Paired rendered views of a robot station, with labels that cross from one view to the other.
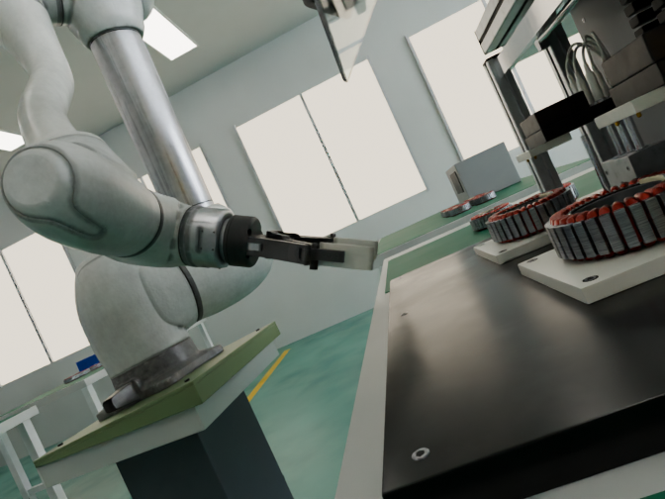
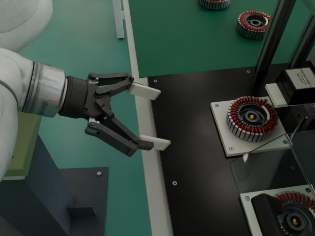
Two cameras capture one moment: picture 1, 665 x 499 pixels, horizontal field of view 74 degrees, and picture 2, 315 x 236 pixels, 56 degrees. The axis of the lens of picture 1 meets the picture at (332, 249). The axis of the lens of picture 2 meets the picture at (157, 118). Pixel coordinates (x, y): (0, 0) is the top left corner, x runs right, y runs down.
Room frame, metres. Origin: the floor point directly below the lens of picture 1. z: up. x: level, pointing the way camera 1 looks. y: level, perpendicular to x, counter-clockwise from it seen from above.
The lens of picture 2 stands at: (0.25, 0.07, 1.35)
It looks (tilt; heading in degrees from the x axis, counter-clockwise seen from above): 53 degrees down; 343
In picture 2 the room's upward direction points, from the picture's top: straight up
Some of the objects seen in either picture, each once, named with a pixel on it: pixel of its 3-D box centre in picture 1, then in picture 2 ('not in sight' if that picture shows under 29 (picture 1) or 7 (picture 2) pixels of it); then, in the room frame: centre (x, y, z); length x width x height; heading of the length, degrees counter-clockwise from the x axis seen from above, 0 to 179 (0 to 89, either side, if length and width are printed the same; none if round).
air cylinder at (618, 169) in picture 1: (639, 170); (310, 112); (0.57, -0.40, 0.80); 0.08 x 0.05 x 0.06; 171
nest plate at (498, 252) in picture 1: (537, 232); (249, 124); (0.59, -0.26, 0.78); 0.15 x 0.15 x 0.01; 81
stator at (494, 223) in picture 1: (529, 215); (251, 118); (0.59, -0.26, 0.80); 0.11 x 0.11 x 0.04
